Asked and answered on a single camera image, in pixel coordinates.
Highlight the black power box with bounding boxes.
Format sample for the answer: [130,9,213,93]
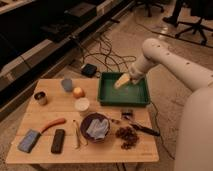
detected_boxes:
[81,64,97,78]

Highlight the wooden table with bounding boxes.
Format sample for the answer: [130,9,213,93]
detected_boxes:
[6,79,159,164]

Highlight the black office chair far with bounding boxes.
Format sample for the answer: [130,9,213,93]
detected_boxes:
[130,0,164,17]

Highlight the black remote control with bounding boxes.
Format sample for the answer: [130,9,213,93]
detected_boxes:
[51,129,65,154]

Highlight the person's shoe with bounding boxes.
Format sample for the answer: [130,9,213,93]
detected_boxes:
[162,17,178,27]

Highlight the blue translucent cup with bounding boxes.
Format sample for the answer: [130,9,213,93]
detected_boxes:
[61,78,73,92]

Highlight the small metal cup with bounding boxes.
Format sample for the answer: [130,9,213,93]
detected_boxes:
[34,91,47,105]

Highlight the black office chair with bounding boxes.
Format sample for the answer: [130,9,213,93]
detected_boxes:
[130,0,164,17]
[175,0,213,46]

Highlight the black floor cables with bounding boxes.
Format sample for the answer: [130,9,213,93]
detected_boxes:
[71,31,138,74]

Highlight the blue cloth in bowl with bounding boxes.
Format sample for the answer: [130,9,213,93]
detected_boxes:
[86,119,109,140]

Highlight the orange apple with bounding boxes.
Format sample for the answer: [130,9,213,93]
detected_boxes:
[73,87,85,98]

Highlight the purple bowl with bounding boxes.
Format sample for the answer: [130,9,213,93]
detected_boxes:
[80,113,110,143]

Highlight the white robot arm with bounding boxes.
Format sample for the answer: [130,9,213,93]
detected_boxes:
[114,38,213,171]

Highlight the green plastic tray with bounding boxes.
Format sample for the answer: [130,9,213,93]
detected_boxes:
[97,72,150,107]

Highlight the small dark object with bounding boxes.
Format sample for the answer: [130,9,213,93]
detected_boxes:
[121,109,133,117]

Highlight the black box on shelf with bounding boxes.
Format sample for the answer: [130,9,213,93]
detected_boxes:
[65,2,97,26]

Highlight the black handled tool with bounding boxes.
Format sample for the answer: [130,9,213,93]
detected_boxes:
[124,116,160,136]

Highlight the white round container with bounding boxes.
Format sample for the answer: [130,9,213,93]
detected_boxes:
[74,98,90,116]

